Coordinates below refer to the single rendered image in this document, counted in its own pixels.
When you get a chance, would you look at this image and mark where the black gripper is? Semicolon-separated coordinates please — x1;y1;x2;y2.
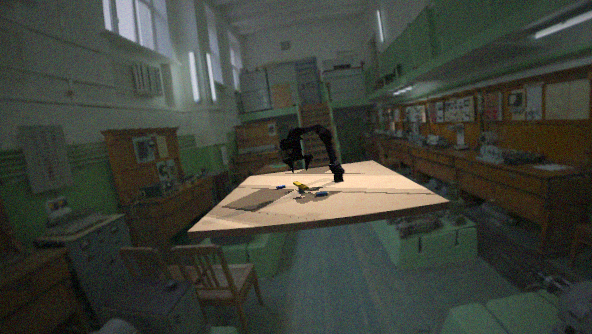
283;147;313;173

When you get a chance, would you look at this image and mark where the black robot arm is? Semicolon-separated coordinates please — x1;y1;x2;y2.
280;124;345;183

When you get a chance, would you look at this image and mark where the yellow bar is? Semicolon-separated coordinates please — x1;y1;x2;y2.
293;181;309;190

